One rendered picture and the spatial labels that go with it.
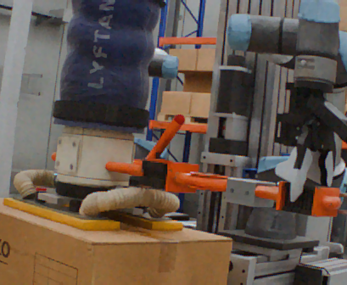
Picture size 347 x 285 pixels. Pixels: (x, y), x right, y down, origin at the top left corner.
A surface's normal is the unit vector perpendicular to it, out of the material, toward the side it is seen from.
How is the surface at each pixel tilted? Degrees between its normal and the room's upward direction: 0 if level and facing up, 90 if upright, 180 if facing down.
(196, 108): 92
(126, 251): 90
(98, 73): 73
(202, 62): 90
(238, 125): 90
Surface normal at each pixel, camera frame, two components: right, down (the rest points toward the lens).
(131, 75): 0.53, -0.15
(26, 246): -0.69, -0.04
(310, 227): 0.76, 0.12
